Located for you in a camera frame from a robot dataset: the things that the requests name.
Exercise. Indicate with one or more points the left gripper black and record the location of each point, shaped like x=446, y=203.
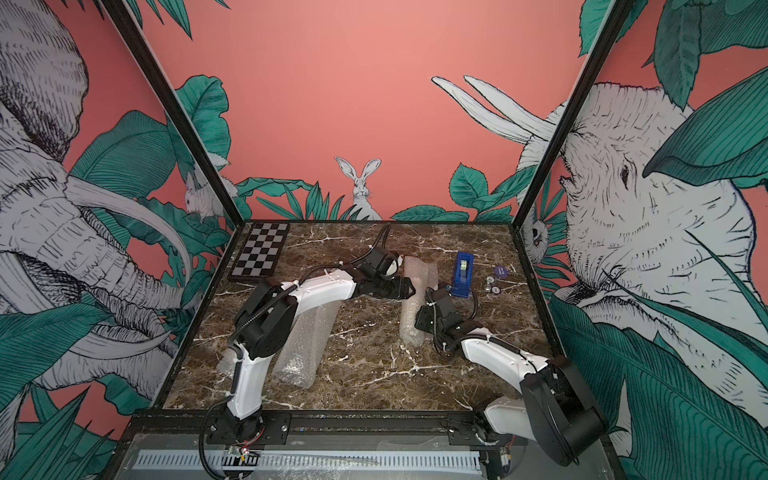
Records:
x=398, y=293

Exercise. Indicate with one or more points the black white chessboard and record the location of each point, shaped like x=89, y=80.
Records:
x=261, y=251

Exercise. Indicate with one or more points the left black frame post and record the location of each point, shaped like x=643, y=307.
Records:
x=128, y=28

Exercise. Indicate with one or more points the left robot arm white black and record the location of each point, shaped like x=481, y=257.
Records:
x=265, y=321

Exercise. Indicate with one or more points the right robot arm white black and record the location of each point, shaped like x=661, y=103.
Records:
x=556, y=408

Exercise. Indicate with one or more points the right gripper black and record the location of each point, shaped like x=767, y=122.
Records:
x=422, y=318

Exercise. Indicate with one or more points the black frame post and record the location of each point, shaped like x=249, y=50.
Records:
x=611, y=27
x=128, y=28

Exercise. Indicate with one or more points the black front mounting rail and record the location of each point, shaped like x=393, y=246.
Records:
x=462, y=428

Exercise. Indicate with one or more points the bubble wrap pile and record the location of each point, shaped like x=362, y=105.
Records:
x=422, y=275

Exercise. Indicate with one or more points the blue tape dispenser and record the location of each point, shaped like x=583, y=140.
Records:
x=462, y=275

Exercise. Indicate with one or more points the white slotted cable duct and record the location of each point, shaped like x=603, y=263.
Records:
x=430, y=461

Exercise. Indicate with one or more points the right black frame post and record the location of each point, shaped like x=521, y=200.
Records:
x=611, y=27

